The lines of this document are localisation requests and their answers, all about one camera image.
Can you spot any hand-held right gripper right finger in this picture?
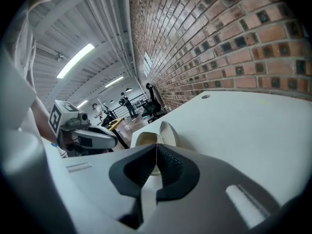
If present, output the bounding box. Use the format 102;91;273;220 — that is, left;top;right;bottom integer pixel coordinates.
140;144;281;234

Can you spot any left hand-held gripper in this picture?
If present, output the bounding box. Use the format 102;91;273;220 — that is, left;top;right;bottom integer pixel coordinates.
48;100;119;157

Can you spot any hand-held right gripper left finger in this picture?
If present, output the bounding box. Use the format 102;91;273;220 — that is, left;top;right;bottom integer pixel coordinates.
47;144;157;234

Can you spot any person's left forearm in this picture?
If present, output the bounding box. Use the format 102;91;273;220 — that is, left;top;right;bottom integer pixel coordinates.
31;97;59;143

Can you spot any round wooden table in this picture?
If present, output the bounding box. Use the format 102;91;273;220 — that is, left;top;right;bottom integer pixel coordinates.
108;117;122;131

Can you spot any small white table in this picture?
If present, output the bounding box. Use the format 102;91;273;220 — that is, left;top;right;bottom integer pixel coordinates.
134;100;147;112

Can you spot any black metal railing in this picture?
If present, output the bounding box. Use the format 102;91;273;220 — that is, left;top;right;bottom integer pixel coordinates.
111;94;148;119

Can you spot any black office chair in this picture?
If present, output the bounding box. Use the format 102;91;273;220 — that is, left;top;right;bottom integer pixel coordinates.
142;82;169;124

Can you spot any white rectangular table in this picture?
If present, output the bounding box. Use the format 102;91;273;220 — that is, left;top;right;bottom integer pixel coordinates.
130;91;312;204

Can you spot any person's white printed shirt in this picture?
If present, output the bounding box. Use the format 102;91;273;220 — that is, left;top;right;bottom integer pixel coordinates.
0;11;43;134

